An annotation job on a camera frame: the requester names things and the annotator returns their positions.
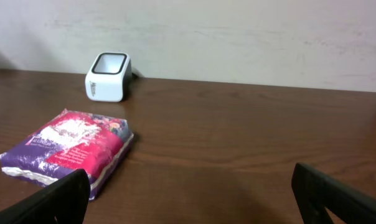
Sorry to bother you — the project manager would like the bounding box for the purple pink tissue pack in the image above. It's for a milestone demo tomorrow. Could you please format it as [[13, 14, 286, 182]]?
[[0, 110, 134, 200]]

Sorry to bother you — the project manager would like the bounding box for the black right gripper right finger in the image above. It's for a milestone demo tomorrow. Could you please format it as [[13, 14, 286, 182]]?
[[291, 162, 376, 224]]

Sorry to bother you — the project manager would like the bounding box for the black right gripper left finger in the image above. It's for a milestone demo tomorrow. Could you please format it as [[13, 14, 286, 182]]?
[[0, 169, 90, 224]]

